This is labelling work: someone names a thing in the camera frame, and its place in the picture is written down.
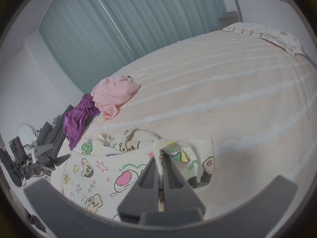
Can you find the pink garment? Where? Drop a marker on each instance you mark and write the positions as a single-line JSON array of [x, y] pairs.
[[114, 93]]

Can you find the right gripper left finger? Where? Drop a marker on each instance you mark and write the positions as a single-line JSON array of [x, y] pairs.
[[146, 194]]

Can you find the grey bedside table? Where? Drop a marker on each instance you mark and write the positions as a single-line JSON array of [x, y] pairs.
[[229, 16]]

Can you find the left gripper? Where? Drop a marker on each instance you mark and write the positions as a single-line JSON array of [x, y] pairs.
[[17, 147]]

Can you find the purple satin garment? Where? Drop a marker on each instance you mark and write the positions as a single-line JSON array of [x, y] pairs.
[[76, 123]]

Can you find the white printed pillow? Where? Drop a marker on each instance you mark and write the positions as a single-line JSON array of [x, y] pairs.
[[272, 36]]

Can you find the blue-green curtain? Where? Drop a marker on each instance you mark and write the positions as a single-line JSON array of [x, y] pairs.
[[161, 16], [81, 38]]

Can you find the white printed pyjama top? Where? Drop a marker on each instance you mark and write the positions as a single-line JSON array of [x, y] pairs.
[[99, 172]]

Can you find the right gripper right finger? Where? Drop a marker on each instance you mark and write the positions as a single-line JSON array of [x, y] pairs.
[[178, 194]]

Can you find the bed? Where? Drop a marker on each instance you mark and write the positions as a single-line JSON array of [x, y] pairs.
[[223, 95]]

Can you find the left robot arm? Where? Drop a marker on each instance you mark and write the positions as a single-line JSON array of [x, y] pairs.
[[12, 170]]

